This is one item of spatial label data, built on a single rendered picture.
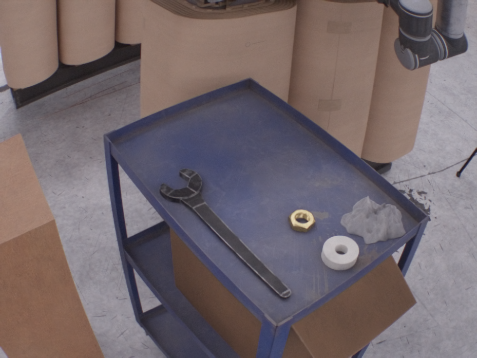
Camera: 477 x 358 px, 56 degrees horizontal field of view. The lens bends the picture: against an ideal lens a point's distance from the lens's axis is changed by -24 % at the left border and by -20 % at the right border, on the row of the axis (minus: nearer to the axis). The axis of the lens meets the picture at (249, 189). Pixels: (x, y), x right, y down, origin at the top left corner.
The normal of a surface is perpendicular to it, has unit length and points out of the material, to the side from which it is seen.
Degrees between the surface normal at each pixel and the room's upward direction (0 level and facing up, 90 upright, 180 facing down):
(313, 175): 0
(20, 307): 90
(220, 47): 90
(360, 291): 26
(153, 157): 0
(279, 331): 90
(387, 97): 90
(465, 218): 0
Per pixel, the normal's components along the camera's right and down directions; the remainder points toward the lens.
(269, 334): -0.79, 0.37
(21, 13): 0.27, 0.66
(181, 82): -0.49, 0.56
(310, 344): 0.32, -0.42
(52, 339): 0.57, 0.57
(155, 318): 0.07, -0.74
